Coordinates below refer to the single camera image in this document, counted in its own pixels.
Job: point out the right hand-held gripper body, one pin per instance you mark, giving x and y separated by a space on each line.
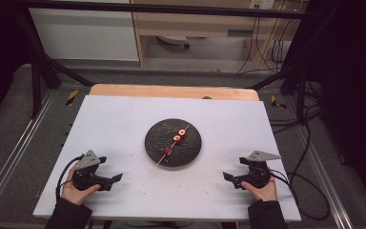
255 175

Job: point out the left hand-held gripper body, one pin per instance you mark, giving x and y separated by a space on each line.
84 179

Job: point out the round black plate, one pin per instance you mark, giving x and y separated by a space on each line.
184 152

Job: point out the thin wooden skewer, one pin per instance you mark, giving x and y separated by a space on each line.
162 160

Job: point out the person's left hand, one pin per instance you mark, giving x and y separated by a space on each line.
76 194

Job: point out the person's right hand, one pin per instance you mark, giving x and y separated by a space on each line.
263 192

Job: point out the white board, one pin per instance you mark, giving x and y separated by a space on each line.
114 127

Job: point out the black metal stand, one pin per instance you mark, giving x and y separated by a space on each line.
36 82
301 92

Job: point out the wooden table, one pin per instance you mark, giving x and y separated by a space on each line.
158 91

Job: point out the black curtain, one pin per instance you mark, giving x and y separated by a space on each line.
349 79
0 47

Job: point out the white cabinet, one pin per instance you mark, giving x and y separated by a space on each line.
82 35

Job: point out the white chair base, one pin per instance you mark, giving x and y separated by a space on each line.
173 39

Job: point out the light wooden desk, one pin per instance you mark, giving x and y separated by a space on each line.
197 22

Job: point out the aluminium rail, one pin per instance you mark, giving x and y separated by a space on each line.
19 143
324 178

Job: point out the wall socket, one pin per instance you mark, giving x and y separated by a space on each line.
262 4

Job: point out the black metal frame bar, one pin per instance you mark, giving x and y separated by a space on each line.
158 8

